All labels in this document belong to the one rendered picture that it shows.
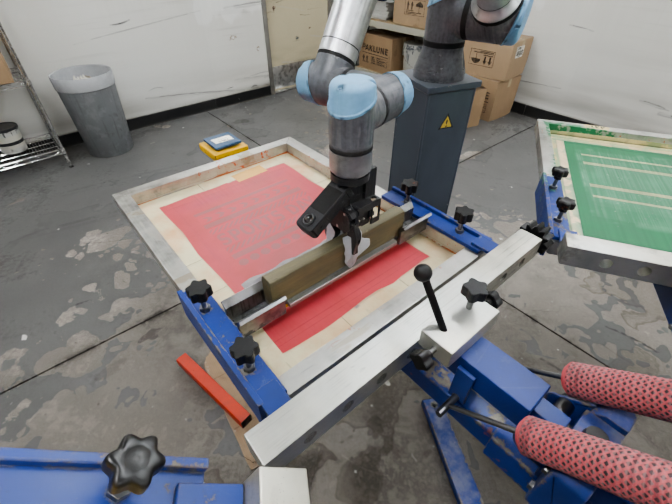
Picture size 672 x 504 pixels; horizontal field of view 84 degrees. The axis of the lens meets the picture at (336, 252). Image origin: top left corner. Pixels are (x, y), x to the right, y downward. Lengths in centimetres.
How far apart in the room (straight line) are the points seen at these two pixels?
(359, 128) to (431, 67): 63
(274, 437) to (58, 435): 153
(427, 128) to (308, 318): 72
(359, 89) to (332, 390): 44
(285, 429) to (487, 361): 31
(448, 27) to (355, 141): 64
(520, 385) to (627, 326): 185
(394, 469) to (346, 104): 135
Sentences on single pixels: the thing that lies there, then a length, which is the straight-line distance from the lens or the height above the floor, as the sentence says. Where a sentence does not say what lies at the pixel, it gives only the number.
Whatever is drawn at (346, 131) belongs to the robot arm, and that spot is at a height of 130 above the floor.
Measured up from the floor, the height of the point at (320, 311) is 96.
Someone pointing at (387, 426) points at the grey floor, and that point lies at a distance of 170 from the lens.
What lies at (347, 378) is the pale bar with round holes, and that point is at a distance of 57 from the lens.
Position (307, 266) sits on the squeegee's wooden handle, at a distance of 71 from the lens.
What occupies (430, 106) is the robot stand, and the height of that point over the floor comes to 114.
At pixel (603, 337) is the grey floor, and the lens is 232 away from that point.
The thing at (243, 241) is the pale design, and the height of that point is 96.
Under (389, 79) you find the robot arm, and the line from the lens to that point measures 71.
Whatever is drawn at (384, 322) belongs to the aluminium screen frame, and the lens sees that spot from 70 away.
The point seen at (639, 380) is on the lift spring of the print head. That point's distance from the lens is 62.
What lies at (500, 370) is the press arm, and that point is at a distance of 63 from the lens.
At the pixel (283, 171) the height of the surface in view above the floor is 96.
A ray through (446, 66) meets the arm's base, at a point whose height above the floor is 124.
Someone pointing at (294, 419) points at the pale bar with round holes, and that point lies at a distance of 55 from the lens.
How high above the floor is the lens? 154
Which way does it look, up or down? 41 degrees down
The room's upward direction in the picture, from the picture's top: straight up
